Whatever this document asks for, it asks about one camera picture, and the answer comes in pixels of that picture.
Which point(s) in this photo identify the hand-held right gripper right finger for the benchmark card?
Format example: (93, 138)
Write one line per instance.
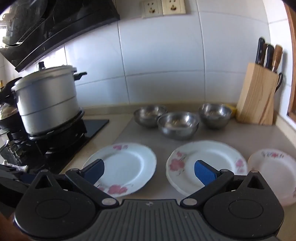
(204, 172)

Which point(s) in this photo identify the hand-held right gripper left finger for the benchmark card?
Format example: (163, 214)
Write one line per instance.
(96, 170)

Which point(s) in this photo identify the stainless steel bowl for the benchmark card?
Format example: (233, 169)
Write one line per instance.
(178, 126)
(215, 115)
(149, 117)

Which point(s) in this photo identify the person's left forearm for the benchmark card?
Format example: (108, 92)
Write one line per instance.
(3, 223)

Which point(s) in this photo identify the white pink flower plate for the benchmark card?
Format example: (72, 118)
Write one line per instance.
(215, 155)
(129, 162)

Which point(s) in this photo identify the white cloth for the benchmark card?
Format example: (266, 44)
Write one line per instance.
(17, 167)

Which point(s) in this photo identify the black gas stove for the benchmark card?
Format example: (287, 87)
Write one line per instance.
(69, 141)

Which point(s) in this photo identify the black wok with glass lid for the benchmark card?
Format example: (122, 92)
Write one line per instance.
(10, 124)

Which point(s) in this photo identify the yellow sponge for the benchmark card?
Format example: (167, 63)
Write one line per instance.
(233, 109)

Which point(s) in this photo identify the small pink flower plate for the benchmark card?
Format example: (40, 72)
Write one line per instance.
(275, 176)

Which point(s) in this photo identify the aluminium pressure cooker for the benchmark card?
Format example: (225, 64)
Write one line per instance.
(46, 99)

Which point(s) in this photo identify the wooden knife block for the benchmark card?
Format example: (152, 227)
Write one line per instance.
(256, 97)

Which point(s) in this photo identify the black range hood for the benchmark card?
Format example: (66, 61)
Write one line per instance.
(57, 27)

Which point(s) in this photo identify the wooden window frame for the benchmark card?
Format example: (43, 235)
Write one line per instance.
(291, 69)

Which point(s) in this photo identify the beige wall socket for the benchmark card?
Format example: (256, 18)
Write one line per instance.
(151, 9)
(173, 7)

